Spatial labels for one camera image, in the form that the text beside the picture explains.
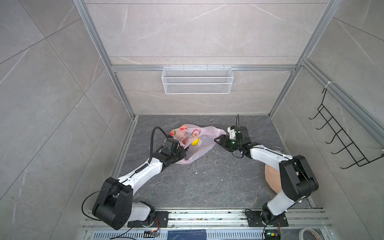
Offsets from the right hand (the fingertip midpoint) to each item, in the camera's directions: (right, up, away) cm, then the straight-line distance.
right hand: (216, 140), depth 91 cm
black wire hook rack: (+54, +5, -24) cm, 59 cm away
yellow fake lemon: (-14, -2, +7) cm, 15 cm away
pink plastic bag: (-7, +3, +2) cm, 8 cm away
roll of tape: (+37, -41, -23) cm, 60 cm away
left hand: (-19, -5, -4) cm, 20 cm away
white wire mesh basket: (-12, +41, +9) cm, 43 cm away
